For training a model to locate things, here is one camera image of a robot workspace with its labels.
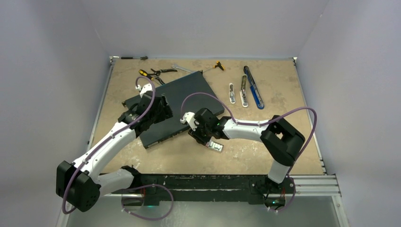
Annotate white stapler part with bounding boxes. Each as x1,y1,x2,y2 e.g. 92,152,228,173
229,83,236,104

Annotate blue stapler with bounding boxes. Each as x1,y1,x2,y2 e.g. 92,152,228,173
244,66,264,109

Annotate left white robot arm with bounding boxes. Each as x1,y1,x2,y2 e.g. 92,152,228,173
56,91,173,214

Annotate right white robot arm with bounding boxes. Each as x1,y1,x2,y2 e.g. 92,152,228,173
180,108,305,192

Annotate silver wrench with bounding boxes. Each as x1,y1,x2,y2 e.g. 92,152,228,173
172,63,194,73

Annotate small yellow black screwdriver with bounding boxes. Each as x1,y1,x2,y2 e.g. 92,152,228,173
202,61,225,73

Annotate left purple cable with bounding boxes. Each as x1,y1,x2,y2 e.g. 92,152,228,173
61,76,157,215

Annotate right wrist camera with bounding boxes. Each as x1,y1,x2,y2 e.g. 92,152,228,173
180,112,197,131

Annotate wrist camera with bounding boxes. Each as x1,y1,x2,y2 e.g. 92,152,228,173
135,83,155,98
180,112,197,131

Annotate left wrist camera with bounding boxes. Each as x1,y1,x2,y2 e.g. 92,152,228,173
135,83,155,98

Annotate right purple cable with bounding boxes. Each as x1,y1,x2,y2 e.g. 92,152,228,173
180,92,318,213

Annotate dark flat network switch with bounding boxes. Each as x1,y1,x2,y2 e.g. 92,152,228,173
121,70,225,149

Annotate black handled cutters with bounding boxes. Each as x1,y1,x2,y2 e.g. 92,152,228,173
150,68,177,77

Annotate black tool at wall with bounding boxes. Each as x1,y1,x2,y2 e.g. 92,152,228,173
120,56,148,61

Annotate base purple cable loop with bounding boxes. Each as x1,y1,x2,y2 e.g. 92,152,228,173
121,184,174,221

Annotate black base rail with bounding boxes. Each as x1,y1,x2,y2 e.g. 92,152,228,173
115,174,295,206

